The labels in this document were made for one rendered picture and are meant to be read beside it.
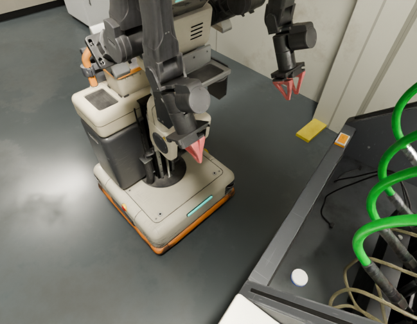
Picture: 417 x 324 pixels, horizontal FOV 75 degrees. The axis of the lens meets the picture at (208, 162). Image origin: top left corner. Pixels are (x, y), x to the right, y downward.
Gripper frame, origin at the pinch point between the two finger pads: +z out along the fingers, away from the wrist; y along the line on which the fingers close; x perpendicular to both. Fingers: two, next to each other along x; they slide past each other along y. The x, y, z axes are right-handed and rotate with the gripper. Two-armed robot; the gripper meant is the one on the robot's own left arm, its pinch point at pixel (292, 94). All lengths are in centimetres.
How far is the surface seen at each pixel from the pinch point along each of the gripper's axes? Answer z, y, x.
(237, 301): 15, -61, -26
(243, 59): 22, 144, 162
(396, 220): -4, -47, -48
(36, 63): -42, -18, 302
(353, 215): 31.5, -14.8, -25.3
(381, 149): 21.9, 7.9, -24.3
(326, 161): 14.5, -13.9, -18.2
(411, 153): 1.6, -23.0, -41.7
